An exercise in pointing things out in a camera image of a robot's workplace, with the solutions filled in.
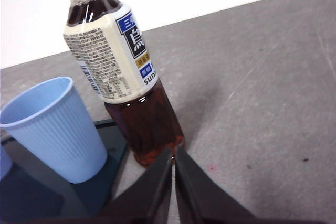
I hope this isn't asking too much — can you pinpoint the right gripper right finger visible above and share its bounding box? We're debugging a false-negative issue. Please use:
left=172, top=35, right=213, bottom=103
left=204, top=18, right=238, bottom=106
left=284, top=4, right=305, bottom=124
left=174, top=145, right=258, bottom=224

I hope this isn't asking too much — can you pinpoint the dark rectangular tray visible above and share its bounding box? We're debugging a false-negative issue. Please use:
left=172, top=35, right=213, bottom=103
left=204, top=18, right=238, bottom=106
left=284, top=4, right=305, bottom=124
left=0, top=119, right=129, bottom=224

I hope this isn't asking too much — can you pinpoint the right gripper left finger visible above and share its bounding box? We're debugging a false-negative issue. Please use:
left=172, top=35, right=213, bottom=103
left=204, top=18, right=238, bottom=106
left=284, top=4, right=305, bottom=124
left=99, top=146, right=173, bottom=224

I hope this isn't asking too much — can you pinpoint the blue ribbed cup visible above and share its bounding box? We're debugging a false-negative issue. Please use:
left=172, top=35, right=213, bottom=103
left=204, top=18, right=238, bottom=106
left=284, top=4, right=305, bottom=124
left=0, top=144, right=13, bottom=180
left=0, top=76, right=108, bottom=184

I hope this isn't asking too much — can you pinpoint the dark brown tea bottle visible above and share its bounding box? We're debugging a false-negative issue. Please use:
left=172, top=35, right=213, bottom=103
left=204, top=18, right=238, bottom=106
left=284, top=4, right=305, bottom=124
left=54, top=0, right=186, bottom=168

